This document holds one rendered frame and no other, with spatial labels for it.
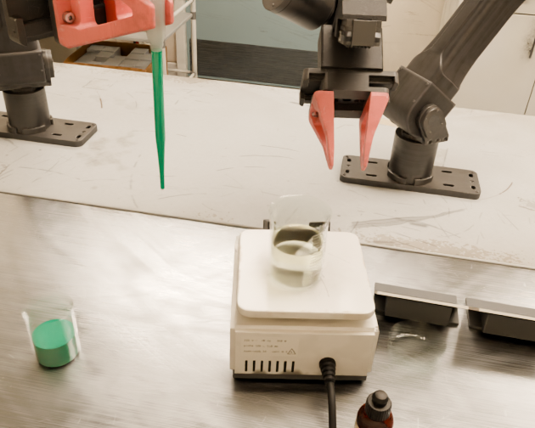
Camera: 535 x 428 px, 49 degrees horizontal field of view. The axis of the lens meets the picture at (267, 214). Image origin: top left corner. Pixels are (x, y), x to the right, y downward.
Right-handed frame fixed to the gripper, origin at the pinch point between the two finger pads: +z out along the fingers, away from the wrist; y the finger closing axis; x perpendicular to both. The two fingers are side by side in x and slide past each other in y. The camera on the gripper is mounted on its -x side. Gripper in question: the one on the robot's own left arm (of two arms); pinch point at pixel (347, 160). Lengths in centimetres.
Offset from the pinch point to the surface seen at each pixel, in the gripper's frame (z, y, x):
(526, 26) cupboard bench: -129, 106, 162
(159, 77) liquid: 3.7, -16.4, -23.4
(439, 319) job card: 16.3, 9.7, 1.9
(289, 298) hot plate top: 15.9, -6.5, -7.8
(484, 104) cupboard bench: -106, 98, 191
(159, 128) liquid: 6.1, -16.6, -20.5
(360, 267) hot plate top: 12.4, 0.3, -4.7
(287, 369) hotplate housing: 21.8, -6.3, -3.9
